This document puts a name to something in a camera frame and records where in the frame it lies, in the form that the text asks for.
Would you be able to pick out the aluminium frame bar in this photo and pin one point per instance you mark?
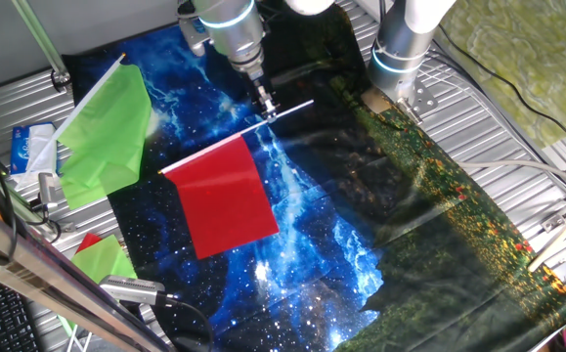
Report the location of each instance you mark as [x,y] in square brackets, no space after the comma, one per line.
[43,274]

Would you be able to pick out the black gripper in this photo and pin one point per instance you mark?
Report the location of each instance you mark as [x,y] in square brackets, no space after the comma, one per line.
[261,88]

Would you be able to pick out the white slanted bar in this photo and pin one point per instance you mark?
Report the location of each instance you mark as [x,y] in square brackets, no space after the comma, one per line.
[553,244]

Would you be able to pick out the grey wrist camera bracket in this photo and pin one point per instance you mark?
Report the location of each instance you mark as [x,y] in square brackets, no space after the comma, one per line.
[192,36]

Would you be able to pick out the large green flag white pole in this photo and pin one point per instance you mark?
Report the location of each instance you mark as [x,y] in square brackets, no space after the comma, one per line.
[106,137]

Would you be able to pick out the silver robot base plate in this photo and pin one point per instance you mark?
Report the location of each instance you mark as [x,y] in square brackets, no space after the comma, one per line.
[422,100]

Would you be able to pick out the tan cardboard piece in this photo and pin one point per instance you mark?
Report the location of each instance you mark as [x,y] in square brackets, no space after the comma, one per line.
[374,101]

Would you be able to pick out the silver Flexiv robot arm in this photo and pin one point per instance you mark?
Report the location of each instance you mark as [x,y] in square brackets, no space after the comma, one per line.
[400,39]

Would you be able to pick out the red flag with white pole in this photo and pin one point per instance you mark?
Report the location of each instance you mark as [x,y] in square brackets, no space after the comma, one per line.
[219,195]

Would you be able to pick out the galaxy and meadow printed cloth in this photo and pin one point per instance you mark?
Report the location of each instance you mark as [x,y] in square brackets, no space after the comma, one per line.
[409,220]

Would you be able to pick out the yellow green patterned cloth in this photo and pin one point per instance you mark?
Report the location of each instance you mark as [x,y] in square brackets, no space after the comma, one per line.
[532,58]

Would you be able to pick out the small green flag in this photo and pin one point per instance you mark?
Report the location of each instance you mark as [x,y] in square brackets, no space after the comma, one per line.
[104,259]

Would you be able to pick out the blue white tissue pack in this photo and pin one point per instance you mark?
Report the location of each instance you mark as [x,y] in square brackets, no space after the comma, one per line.
[21,146]

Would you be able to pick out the silver depth camera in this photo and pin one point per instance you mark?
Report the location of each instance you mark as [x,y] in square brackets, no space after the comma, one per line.
[48,188]
[131,291]

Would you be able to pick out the metal stand rod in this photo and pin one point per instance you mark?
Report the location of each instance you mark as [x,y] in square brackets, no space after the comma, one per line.
[38,34]

